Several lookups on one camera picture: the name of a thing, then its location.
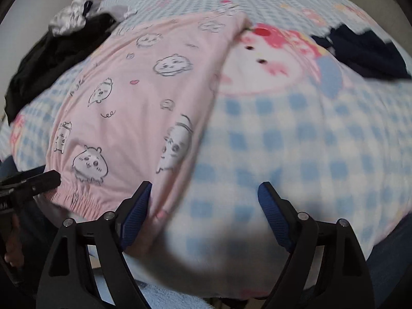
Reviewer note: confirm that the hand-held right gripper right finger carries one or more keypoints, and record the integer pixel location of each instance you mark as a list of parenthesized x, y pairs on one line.
[(273, 212)]

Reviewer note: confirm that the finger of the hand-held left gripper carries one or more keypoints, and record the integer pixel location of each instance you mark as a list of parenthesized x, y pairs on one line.
[(41, 180)]

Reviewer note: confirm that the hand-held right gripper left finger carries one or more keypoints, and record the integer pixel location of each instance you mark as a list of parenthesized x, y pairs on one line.
[(136, 212)]

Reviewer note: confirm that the pink printed pants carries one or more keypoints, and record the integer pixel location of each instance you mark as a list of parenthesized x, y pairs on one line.
[(135, 103)]

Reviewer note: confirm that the person's left hand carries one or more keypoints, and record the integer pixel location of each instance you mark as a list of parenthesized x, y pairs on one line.
[(14, 247)]

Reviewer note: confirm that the blue checkered printed blanket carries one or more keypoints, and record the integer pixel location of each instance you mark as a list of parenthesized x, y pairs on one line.
[(289, 135)]

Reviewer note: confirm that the light blue fluffy towel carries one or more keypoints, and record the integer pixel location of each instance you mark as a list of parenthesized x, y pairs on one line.
[(173, 299)]

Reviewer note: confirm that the black garment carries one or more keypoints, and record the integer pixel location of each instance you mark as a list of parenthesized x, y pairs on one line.
[(48, 58)]

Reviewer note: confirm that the person's right leg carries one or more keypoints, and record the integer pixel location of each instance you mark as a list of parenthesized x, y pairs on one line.
[(392, 257)]

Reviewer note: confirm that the white satin garment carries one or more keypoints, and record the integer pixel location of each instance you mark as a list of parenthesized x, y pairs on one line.
[(69, 16)]

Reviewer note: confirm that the navy blue garment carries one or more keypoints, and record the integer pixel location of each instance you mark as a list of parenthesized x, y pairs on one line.
[(370, 54)]

